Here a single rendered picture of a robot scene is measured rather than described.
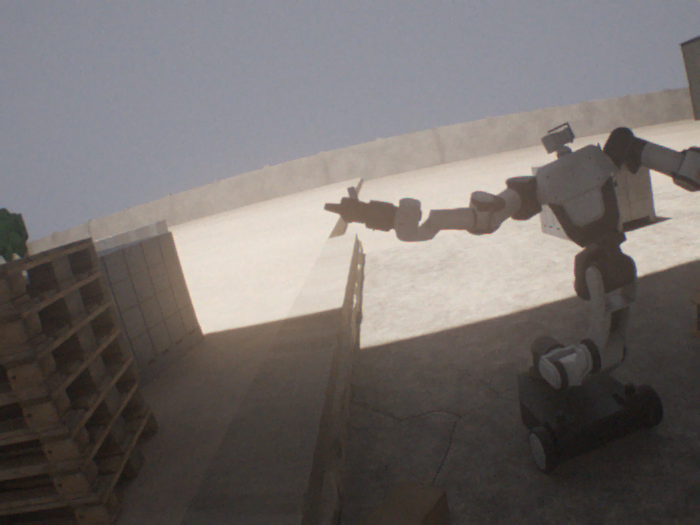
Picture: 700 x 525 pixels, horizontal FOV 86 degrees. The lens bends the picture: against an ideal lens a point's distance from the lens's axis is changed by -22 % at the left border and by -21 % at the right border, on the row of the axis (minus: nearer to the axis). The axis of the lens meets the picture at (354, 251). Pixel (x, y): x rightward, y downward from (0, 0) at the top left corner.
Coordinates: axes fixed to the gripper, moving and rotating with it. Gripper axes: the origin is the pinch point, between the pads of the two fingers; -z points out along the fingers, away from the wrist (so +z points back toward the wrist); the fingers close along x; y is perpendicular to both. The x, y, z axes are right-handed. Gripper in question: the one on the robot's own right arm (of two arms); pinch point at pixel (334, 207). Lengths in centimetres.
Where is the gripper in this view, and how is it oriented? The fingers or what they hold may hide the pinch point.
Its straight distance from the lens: 145.2
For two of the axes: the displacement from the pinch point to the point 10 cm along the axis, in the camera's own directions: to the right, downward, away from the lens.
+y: -2.3, 9.6, -1.8
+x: -1.8, -2.2, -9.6
